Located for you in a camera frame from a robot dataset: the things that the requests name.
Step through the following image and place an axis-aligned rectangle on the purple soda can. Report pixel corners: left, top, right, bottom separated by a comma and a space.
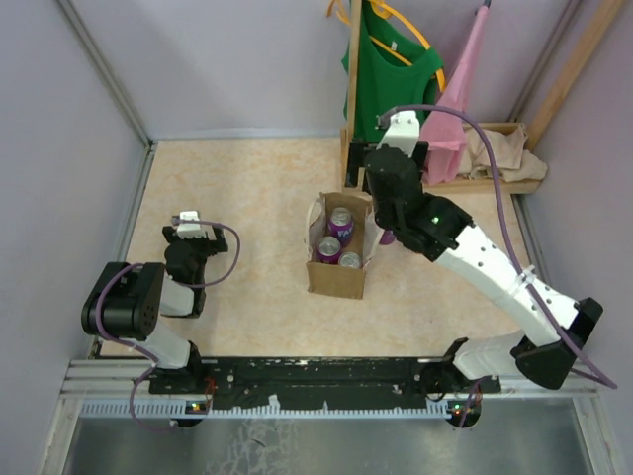
316, 236, 341, 265
327, 207, 354, 248
380, 230, 396, 245

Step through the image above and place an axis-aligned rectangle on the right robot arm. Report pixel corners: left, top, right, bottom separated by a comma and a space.
363, 145, 603, 392

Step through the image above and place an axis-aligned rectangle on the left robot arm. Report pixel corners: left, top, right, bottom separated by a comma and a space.
81, 219, 228, 393

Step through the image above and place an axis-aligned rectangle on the burlap canvas bag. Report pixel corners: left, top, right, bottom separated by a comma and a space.
305, 192, 383, 300

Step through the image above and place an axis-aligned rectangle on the silver top can front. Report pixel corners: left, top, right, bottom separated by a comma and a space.
338, 251, 363, 269

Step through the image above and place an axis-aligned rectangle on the wooden clothes rack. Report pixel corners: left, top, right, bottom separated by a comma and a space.
354, 1, 547, 185

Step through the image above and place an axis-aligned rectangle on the pink t-shirt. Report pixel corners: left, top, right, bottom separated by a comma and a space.
419, 1, 491, 185

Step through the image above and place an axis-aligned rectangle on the beige crumpled cloth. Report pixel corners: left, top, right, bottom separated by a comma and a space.
458, 124, 548, 182

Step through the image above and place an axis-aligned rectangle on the green t-shirt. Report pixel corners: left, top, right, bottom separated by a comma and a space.
351, 1, 443, 143

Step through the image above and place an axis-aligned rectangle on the yellow clothes hanger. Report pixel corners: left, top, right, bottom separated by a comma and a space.
325, 1, 432, 66

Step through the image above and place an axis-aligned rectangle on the leaning wooden beam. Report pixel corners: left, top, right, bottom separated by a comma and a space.
526, 1, 626, 150

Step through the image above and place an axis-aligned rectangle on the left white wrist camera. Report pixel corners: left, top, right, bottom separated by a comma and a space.
171, 210, 209, 239

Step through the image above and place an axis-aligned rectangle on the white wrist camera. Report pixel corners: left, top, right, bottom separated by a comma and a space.
377, 110, 420, 158
171, 210, 209, 239

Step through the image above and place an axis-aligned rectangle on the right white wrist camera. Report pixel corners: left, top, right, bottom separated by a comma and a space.
377, 110, 420, 158

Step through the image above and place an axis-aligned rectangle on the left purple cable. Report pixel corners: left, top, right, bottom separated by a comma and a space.
95, 222, 241, 434

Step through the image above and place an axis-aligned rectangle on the purple cable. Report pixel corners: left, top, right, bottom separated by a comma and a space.
378, 104, 618, 429
95, 222, 241, 434

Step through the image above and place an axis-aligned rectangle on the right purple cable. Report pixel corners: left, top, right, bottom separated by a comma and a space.
378, 104, 618, 429

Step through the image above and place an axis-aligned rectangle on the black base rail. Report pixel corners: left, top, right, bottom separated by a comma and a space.
148, 357, 474, 411

